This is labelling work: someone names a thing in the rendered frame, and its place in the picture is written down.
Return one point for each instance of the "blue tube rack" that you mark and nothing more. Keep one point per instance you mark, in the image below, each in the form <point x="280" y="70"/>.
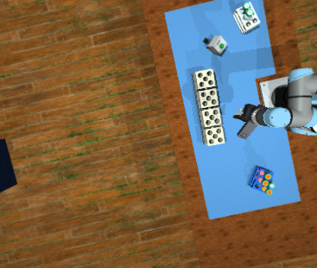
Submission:
<point x="254" y="183"/>

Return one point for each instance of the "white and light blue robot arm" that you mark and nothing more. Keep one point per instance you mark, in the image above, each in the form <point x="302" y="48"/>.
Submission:
<point x="295" y="105"/>

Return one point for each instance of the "blue bench mat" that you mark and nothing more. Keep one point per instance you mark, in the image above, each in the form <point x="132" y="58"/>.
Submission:
<point x="225" y="169"/>

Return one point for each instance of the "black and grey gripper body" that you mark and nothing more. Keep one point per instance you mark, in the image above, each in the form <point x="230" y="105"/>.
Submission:
<point x="248" y="110"/>

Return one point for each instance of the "white bucket adapter with holes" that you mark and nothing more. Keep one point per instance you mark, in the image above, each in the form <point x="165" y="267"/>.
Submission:
<point x="211" y="114"/>
<point x="213" y="135"/>
<point x="201" y="83"/>
<point x="207" y="98"/>

